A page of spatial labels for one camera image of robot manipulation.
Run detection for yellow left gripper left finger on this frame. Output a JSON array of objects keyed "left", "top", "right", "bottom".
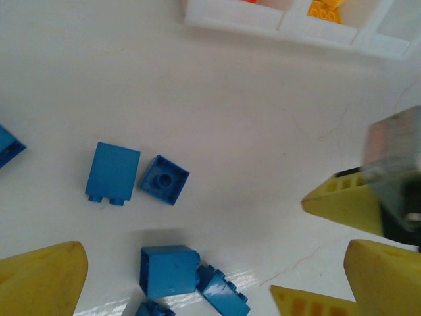
[{"left": 0, "top": 240, "right": 89, "bottom": 316}]

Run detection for blue lego brick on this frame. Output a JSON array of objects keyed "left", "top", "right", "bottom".
[
  {"left": 0, "top": 124, "right": 27, "bottom": 169},
  {"left": 139, "top": 244, "right": 201, "bottom": 300},
  {"left": 137, "top": 154, "right": 191, "bottom": 207},
  {"left": 134, "top": 299, "right": 177, "bottom": 316},
  {"left": 84, "top": 141, "right": 141, "bottom": 207},
  {"left": 196, "top": 264, "right": 251, "bottom": 316}
]

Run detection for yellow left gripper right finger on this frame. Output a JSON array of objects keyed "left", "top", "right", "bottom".
[{"left": 343, "top": 239, "right": 421, "bottom": 316}]

